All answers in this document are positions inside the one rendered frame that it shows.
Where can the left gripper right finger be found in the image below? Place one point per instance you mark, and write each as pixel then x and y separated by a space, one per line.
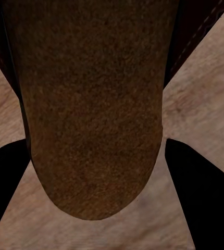
pixel 200 188

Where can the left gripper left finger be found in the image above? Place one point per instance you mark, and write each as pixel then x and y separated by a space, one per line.
pixel 14 159

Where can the sandal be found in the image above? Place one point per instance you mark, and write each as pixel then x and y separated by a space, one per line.
pixel 89 76

